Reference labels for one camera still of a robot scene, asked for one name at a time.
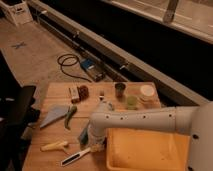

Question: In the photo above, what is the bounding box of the green plastic cup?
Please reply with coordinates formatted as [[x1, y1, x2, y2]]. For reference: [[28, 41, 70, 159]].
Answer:
[[126, 96, 137, 110]]

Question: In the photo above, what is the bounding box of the blue electronic box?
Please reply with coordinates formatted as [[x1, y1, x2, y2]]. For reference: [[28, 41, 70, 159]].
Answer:
[[80, 59, 105, 82]]

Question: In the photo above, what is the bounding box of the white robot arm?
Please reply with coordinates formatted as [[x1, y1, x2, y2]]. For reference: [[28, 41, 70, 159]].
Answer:
[[87, 101, 213, 171]]

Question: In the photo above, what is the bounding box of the grey triangular cloth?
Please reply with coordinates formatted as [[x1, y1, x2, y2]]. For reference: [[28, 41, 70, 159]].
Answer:
[[40, 106, 69, 128]]

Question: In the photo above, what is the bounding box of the white small box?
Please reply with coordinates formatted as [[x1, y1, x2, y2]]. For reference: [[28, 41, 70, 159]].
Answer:
[[69, 87, 80, 103]]

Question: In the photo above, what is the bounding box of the silver fork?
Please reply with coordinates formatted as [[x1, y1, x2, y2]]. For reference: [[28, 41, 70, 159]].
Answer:
[[99, 90, 105, 101]]

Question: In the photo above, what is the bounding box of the white cardboard box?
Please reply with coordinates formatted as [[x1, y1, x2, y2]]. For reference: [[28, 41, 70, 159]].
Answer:
[[0, 0, 33, 27]]

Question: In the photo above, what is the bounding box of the green toy vegetable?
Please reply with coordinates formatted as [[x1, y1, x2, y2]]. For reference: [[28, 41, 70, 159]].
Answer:
[[64, 105, 77, 130]]

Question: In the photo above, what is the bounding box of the black cable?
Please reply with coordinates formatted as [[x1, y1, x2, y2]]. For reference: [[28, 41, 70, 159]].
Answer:
[[56, 53, 93, 83]]

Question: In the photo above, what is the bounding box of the white lidded container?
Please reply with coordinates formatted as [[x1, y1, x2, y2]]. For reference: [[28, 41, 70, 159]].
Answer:
[[140, 85, 155, 101]]

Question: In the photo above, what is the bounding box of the yellow plastic bin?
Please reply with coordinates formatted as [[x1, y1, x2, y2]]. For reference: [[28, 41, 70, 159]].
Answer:
[[106, 128, 190, 171]]

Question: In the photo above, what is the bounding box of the brown round object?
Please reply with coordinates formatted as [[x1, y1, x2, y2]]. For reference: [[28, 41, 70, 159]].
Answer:
[[78, 85, 89, 100]]

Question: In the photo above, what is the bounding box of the yellow toy banana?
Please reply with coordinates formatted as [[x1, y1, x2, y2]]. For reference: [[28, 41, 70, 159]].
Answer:
[[40, 141, 69, 152]]

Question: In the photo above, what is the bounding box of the dark paper cup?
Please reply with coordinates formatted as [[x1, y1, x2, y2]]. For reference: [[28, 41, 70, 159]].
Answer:
[[115, 82, 126, 98]]

